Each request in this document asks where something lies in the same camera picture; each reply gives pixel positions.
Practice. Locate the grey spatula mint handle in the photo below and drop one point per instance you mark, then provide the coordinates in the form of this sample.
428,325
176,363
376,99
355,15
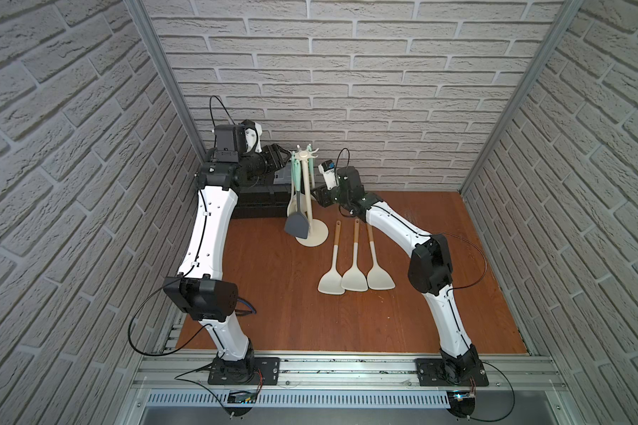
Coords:
297,223

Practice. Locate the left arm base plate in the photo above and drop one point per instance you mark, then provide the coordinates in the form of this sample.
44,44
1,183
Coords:
254,371

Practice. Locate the aluminium mounting rail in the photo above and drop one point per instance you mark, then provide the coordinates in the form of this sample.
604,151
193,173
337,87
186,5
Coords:
351,371

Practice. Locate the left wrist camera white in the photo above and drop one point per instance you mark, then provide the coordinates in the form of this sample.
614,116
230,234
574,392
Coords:
253,133

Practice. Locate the cream spatula mint handle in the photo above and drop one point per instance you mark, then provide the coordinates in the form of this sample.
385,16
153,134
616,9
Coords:
311,164

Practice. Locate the cream utensil rack stand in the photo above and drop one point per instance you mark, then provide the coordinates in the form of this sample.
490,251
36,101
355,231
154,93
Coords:
318,231

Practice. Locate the cream spatula wooden handle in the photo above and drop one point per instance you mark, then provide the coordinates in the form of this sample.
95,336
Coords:
377,277
354,279
330,283

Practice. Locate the black plastic toolbox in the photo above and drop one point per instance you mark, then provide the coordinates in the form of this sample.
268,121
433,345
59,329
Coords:
257,196

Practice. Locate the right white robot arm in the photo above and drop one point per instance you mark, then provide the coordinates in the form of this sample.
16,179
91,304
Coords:
430,267

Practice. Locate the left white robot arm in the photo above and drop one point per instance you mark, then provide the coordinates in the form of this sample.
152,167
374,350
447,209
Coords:
198,289

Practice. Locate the blue handled pliers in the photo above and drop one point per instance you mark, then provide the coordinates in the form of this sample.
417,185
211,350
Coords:
248,308

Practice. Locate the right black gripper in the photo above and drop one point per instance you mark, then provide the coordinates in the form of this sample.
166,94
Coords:
323,195

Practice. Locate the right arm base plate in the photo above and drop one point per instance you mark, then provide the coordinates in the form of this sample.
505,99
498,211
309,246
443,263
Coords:
432,372

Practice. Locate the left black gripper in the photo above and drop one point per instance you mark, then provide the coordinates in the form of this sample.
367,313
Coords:
281,164

